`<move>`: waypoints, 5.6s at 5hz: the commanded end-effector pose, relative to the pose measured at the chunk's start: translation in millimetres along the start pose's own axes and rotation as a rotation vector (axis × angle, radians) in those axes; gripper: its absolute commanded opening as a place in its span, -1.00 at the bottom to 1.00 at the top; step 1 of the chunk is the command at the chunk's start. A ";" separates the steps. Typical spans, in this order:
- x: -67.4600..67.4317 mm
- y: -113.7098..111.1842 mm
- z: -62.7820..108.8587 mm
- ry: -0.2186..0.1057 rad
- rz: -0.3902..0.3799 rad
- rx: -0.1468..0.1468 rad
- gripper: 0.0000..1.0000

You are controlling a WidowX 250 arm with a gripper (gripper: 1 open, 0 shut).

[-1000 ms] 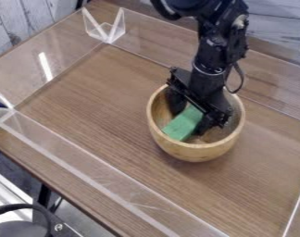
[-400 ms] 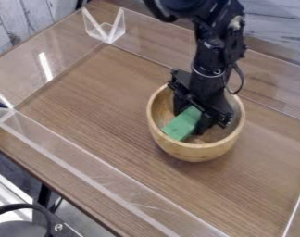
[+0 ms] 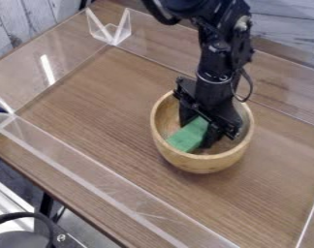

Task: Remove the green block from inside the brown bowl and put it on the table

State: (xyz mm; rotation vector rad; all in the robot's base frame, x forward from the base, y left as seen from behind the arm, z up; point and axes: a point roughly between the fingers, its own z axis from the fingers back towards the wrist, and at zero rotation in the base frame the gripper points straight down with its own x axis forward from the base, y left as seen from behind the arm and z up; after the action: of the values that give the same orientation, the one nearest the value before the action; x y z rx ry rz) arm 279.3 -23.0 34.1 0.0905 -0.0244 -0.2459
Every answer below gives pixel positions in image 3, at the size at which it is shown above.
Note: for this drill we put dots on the clear acrylic tray wall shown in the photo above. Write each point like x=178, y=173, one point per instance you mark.
x=78, y=89

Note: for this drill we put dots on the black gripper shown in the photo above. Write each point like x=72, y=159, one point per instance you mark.
x=206, y=97

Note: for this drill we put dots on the grey metal base plate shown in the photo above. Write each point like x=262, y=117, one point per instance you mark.
x=23, y=239

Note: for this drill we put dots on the brown wooden bowl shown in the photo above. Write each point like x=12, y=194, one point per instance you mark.
x=201, y=161

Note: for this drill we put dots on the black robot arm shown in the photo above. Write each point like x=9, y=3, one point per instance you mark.
x=224, y=23

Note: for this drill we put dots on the black table leg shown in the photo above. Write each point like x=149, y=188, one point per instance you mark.
x=46, y=205

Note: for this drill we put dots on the green rectangular block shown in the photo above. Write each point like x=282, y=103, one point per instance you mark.
x=187, y=137

